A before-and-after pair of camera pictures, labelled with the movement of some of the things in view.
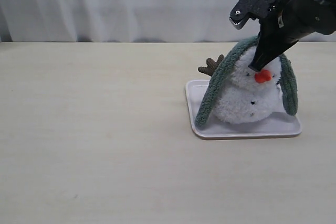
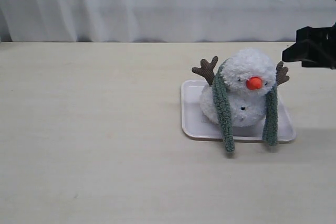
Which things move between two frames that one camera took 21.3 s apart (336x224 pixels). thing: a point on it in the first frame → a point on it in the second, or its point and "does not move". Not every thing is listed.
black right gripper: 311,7 → 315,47
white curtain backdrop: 132,7 does not move
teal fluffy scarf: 219,78 → 270,130
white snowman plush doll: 248,96 does not move
